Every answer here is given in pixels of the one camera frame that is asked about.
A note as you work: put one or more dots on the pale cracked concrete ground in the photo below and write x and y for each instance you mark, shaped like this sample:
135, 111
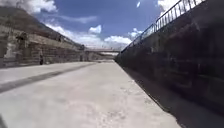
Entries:
83, 96

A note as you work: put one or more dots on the dark metal railing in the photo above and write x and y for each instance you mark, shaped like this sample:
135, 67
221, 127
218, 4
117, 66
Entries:
166, 15

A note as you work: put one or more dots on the dry brown hillside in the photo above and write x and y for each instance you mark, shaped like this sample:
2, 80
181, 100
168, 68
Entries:
23, 20

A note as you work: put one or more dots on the dark concrete wall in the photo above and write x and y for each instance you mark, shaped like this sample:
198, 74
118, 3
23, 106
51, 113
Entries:
180, 56

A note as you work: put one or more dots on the person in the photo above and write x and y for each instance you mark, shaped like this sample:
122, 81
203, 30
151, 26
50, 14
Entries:
41, 60

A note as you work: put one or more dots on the concrete bridge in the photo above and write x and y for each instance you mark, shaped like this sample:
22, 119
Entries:
103, 50

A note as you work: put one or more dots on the stepped stone retaining wall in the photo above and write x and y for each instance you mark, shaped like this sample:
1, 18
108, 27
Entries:
50, 51

